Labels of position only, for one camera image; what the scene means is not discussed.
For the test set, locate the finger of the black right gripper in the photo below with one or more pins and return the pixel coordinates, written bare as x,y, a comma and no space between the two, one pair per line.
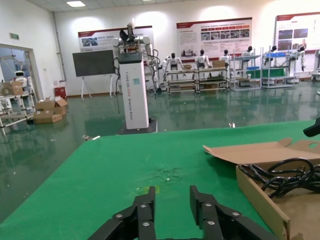
313,130

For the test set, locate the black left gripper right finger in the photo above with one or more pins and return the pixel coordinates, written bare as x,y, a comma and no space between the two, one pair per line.
210,220

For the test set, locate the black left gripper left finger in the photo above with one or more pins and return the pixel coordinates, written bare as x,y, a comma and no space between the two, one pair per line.
146,220

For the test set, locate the cardboard box with slotted lid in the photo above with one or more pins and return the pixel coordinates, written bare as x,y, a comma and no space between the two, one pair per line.
262,152

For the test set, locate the small brown cardboard box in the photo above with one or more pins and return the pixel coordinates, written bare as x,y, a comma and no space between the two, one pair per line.
218,63

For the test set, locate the open cardboard box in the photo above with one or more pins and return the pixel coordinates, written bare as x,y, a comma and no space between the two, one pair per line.
60,108

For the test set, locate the flat closed cardboard box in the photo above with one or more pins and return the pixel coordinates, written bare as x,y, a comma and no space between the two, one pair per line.
45,117

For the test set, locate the cardboard box with tape roll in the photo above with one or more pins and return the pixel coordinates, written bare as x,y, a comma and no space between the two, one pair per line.
15,88

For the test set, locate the green tablecloth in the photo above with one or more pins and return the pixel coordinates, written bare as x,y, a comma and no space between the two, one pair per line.
100,175

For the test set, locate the workbench with green panel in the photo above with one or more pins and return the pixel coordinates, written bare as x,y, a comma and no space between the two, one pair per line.
270,73

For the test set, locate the white humanoid robot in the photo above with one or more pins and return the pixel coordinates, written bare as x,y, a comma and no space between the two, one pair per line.
273,51
301,53
247,53
172,62
226,58
202,60

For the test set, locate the metal table clamp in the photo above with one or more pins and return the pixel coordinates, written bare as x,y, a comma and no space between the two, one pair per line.
91,137
232,124

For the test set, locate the roller shelf workbench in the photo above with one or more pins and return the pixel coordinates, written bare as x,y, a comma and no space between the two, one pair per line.
212,80
181,82

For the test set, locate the white tube rack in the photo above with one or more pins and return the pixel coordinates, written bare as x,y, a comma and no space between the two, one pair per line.
33,105

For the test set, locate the dark screen on stand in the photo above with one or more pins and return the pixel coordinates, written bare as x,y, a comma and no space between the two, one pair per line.
92,62

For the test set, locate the small white round-headed robot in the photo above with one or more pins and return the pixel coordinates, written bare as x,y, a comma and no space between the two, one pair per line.
19,74

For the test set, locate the grey framed glass doorway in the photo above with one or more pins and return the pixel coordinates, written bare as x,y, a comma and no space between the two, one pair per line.
10,53

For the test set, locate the green exit sign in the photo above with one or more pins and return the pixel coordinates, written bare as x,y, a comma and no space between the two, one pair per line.
14,36

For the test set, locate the white frame workbench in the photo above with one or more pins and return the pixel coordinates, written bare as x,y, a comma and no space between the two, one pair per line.
246,57

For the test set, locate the wall poster with photos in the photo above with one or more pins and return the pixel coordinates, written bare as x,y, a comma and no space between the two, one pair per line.
285,25

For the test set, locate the white pedestal wheeled robot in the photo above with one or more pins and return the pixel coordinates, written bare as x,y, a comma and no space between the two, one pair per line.
133,100

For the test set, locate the wide red white wall poster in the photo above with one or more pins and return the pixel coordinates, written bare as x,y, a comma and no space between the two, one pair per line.
190,37

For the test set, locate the grey wall pipe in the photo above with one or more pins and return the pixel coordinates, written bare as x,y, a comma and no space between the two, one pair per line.
59,53

